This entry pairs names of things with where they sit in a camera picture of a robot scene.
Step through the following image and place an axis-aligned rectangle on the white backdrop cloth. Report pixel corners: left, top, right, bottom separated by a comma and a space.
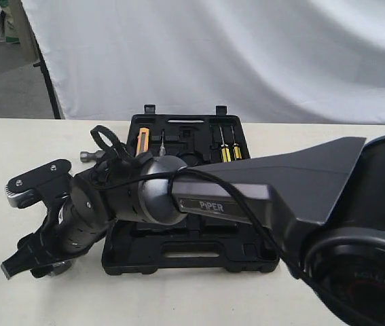
23, 1, 385, 124

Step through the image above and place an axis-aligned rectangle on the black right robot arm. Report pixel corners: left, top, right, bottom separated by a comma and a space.
1, 126, 385, 325

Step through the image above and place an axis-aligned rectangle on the clear voltage tester screwdriver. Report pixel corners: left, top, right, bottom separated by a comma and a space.
159, 130, 166, 156

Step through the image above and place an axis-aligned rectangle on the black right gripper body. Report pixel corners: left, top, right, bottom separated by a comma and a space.
17, 175, 106, 272

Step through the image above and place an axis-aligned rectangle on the small yellow black screwdriver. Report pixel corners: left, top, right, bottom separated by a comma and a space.
230, 126, 242, 160

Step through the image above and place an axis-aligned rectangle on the orange utility knife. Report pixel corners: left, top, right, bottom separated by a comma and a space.
136, 127, 150, 156

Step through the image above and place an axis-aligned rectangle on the black plastic tool case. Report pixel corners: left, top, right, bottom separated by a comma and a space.
101, 104, 279, 275

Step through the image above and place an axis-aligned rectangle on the cardboard box in background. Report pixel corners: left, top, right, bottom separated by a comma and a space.
0, 0, 39, 62

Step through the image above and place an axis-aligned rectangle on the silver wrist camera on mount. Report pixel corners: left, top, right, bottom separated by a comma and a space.
5, 159, 71, 209

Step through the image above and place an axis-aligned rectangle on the black backdrop stand pole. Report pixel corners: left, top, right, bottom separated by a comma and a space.
26, 16, 62, 120

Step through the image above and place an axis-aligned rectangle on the large yellow black screwdriver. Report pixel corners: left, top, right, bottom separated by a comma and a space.
219, 125, 232, 162

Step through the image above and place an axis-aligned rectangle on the claw hammer black grip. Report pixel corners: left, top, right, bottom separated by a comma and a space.
79, 150, 105, 163

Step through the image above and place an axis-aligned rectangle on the black electrical tape roll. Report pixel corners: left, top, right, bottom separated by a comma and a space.
31, 261, 73, 278

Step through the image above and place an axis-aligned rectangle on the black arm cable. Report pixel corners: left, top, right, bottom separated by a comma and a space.
90, 124, 385, 326

